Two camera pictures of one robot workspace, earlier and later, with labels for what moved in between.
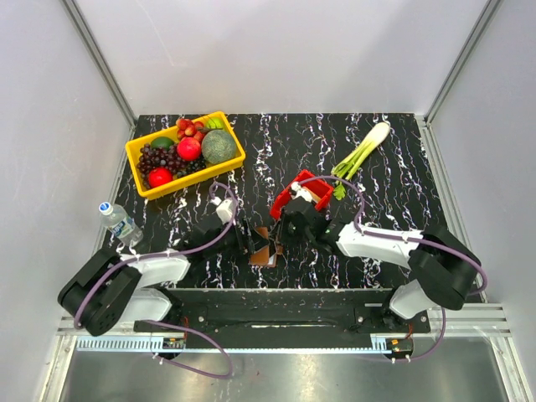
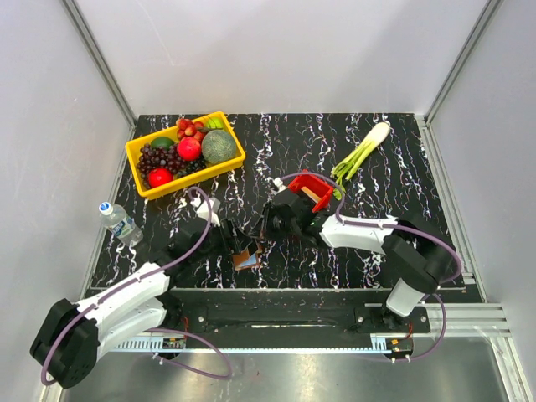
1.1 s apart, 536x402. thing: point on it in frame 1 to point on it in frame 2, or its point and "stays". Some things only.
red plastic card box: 320,188 stays
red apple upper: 188,148 stays
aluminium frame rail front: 468,320 stays
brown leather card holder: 262,256 to 240,258
